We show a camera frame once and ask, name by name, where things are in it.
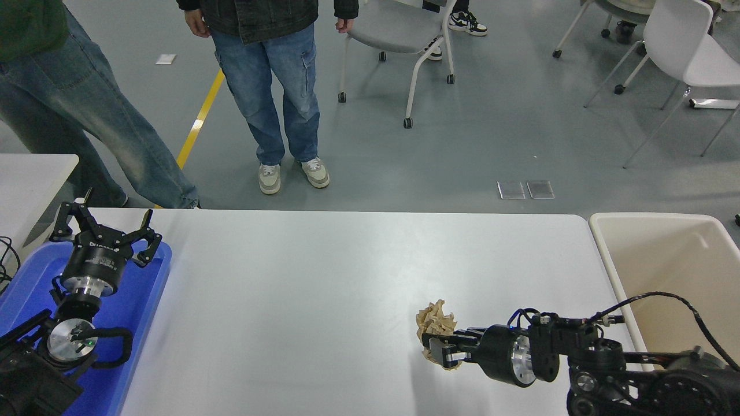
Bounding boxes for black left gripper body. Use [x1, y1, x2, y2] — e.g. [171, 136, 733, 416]
[61, 232, 136, 286]

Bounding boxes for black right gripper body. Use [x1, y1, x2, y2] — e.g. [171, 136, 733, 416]
[480, 325, 521, 385]

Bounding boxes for tan paper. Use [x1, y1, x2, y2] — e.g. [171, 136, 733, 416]
[416, 299, 463, 372]

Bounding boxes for person's right hand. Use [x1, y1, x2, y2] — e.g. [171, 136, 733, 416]
[185, 9, 209, 39]

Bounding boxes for blue plastic tray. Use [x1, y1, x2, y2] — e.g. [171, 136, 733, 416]
[0, 240, 173, 416]

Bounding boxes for white side table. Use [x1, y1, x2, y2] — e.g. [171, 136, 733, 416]
[0, 153, 80, 261]

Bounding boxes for person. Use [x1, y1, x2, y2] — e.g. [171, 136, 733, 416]
[0, 0, 201, 209]
[176, 0, 360, 195]
[427, 0, 488, 61]

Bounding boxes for large pale plastic bin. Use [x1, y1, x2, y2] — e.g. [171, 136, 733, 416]
[589, 213, 740, 373]

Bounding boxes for grey seat wheeled chair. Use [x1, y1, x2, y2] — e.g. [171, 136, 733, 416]
[338, 0, 457, 129]

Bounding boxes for wheeled office chair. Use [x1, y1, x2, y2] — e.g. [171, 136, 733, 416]
[552, 0, 657, 58]

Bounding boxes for white plastic chair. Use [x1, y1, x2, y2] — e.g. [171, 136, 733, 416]
[584, 0, 740, 169]

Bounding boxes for black cable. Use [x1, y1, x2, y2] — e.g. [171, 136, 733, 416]
[0, 235, 22, 295]

